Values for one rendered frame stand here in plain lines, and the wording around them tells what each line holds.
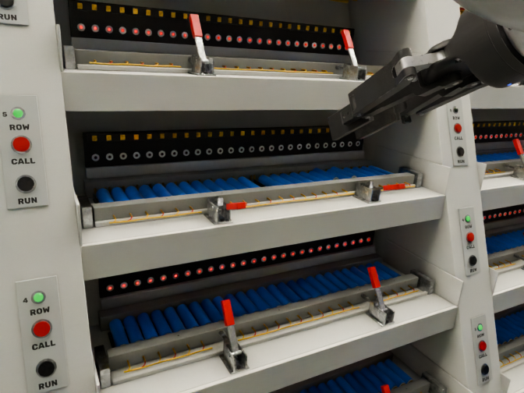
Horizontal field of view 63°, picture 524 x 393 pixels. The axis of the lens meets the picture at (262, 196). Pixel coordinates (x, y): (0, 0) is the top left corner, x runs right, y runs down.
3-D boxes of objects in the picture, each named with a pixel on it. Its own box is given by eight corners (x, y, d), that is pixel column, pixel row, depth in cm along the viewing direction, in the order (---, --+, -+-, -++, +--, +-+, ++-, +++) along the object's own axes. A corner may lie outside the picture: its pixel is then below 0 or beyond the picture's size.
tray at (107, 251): (440, 218, 78) (451, 168, 75) (83, 281, 50) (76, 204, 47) (366, 187, 95) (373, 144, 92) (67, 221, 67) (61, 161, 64)
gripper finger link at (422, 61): (479, 64, 37) (447, 54, 33) (426, 89, 41) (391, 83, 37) (472, 37, 37) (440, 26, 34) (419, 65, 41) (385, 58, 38)
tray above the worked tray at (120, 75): (429, 109, 78) (443, 27, 74) (64, 111, 50) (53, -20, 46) (356, 97, 95) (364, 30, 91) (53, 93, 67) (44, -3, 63)
